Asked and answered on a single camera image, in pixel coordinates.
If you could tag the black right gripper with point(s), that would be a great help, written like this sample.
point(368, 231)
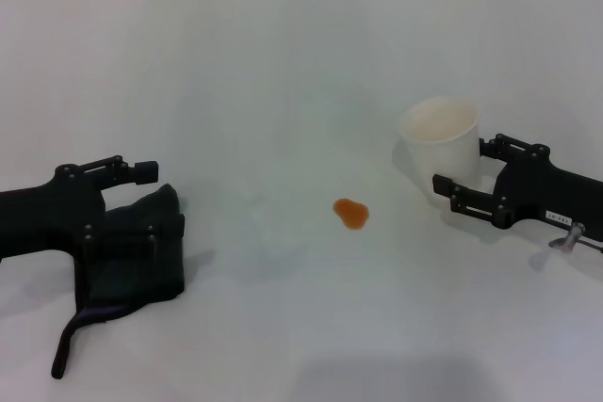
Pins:
point(556, 199)

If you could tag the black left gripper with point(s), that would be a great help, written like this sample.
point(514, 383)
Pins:
point(42, 216)

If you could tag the white paper cup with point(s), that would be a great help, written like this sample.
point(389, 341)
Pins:
point(447, 152)

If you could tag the dark blue rag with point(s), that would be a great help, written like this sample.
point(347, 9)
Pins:
point(141, 289)

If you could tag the orange liquid stain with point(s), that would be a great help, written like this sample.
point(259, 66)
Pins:
point(351, 214)

